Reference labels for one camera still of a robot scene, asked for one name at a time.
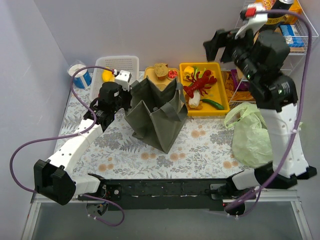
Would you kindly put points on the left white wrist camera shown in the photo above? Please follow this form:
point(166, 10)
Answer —
point(123, 79)

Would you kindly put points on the white wire shelf rack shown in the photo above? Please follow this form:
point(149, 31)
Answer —
point(295, 56)

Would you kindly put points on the white toy radish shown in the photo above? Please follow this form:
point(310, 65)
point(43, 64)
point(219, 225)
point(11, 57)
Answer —
point(194, 102)

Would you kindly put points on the olive green canvas bag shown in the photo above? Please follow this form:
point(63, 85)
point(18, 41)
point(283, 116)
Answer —
point(157, 116)

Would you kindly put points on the purple candy bag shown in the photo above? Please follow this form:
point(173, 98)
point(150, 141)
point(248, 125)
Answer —
point(239, 85)

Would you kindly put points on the bread slice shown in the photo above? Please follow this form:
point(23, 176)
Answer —
point(161, 71)
point(161, 86)

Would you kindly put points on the tissue roll in blue wrap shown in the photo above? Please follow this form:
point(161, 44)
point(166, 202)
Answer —
point(82, 79)

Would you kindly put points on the light green plastic bag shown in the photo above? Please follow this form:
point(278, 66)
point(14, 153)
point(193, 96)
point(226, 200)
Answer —
point(260, 135)

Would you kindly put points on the blue snack box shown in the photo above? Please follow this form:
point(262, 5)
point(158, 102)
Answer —
point(291, 36)

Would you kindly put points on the pale yellow flat tray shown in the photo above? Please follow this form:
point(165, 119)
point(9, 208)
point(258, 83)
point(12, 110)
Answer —
point(150, 74)

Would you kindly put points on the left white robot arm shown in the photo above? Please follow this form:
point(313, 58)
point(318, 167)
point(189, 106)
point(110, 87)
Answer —
point(53, 177)

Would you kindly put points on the yellow toy pepper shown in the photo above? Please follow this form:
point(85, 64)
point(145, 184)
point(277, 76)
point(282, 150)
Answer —
point(188, 72)

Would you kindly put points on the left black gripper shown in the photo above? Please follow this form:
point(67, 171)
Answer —
point(126, 97)

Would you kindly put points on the orange snack bag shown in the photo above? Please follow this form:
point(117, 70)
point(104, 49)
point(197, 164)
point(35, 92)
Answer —
point(292, 11)

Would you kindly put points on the bread slice rear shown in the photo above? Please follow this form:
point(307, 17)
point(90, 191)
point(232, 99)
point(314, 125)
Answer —
point(161, 71)

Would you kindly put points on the deep yellow plastic bin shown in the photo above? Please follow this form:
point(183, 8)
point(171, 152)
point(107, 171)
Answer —
point(217, 92)

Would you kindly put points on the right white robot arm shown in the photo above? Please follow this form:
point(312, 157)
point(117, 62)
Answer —
point(274, 93)

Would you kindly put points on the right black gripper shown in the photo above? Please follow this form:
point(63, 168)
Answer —
point(230, 46)

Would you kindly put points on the red toy lobster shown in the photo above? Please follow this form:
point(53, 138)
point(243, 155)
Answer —
point(200, 84)

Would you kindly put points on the orange chips bag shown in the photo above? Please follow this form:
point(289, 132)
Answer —
point(235, 97)

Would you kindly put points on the bread slice front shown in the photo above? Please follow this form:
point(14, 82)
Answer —
point(161, 86)

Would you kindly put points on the yellow toy fruit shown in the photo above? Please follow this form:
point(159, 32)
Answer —
point(107, 76)

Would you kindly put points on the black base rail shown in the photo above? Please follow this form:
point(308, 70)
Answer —
point(161, 194)

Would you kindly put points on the green toy cucumber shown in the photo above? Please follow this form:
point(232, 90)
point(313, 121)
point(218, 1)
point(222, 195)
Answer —
point(213, 104)

